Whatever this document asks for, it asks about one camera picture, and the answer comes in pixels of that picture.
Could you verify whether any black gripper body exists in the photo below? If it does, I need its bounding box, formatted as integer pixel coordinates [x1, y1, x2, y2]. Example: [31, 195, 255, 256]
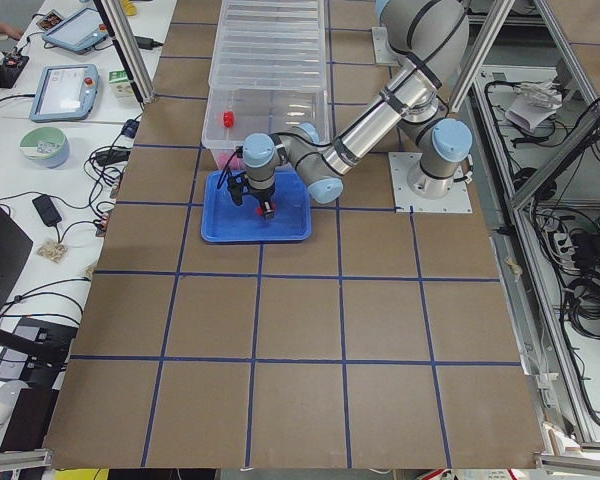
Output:
[248, 183, 275, 206]

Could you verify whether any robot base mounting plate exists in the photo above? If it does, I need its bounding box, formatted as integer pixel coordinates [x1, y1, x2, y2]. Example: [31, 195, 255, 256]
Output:
[388, 152, 473, 214]

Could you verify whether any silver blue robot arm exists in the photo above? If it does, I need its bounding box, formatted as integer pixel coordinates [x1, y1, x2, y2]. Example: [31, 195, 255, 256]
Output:
[227, 0, 472, 219]

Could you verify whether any clear plastic storage box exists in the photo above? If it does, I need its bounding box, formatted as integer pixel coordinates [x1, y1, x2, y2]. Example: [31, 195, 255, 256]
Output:
[201, 89, 331, 169]

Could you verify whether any clear box lid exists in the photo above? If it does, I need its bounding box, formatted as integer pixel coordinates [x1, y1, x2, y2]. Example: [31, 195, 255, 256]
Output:
[209, 0, 327, 93]

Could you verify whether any blue plastic tray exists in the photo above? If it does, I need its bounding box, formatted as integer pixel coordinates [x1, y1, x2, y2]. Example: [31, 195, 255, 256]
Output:
[201, 171, 312, 243]

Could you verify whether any green white carton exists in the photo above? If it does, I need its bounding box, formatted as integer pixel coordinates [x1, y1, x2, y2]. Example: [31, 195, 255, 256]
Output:
[108, 70, 135, 98]

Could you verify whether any black power adapter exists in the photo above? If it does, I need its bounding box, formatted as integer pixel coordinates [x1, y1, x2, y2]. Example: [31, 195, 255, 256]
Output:
[32, 194, 62, 227]

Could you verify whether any blue teach pendant near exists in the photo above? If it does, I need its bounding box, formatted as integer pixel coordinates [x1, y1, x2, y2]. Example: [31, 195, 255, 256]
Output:
[29, 64, 99, 123]

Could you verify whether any blue teach pendant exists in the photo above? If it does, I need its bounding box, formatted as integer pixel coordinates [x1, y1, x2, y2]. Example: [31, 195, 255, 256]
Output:
[29, 64, 99, 123]
[42, 8, 108, 54]

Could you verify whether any green bowl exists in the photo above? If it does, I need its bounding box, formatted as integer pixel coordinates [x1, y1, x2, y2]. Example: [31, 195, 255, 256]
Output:
[19, 127, 70, 168]

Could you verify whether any blue teach pendant far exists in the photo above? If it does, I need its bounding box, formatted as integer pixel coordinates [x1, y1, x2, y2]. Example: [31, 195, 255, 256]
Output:
[42, 8, 108, 54]

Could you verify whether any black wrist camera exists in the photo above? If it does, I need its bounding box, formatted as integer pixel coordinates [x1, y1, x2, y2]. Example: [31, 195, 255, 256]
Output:
[227, 172, 249, 206]

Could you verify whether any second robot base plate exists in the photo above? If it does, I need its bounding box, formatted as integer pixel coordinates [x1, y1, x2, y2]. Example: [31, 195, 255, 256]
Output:
[371, 26, 401, 67]

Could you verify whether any aluminium frame post left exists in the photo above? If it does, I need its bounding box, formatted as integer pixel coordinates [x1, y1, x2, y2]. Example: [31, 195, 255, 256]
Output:
[94, 0, 155, 105]

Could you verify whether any aluminium frame post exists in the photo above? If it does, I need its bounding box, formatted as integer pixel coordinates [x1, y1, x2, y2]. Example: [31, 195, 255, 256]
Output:
[94, 0, 155, 105]
[448, 0, 514, 113]

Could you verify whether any aluminium frame post right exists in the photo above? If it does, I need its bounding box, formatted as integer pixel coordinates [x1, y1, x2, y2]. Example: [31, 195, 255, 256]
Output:
[448, 0, 514, 113]

